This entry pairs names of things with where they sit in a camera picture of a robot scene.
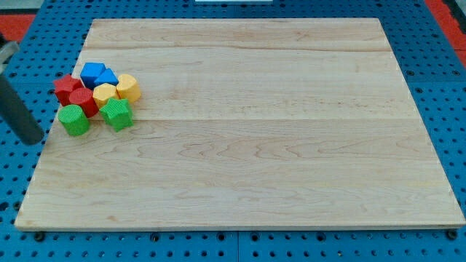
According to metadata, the light wooden board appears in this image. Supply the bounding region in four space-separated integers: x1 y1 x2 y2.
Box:
15 18 465 231

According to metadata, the yellow cylinder block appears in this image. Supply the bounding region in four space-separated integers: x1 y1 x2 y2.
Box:
116 74 141 103

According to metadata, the green star block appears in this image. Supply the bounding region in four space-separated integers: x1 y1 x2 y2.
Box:
99 98 133 132

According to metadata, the blue triangle block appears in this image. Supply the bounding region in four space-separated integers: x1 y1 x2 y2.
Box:
94 68 119 87

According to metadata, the yellow hexagon block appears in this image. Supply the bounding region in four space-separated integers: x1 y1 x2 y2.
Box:
92 83 119 108

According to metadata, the red cylinder block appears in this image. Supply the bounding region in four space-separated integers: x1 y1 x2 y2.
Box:
68 87 98 118

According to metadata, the blue cube block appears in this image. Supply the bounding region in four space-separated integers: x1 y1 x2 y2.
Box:
79 62 106 90

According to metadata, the green cylinder block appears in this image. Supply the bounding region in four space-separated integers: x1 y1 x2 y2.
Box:
58 104 90 136

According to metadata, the red star block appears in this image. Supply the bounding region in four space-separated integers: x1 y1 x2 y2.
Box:
52 74 83 106

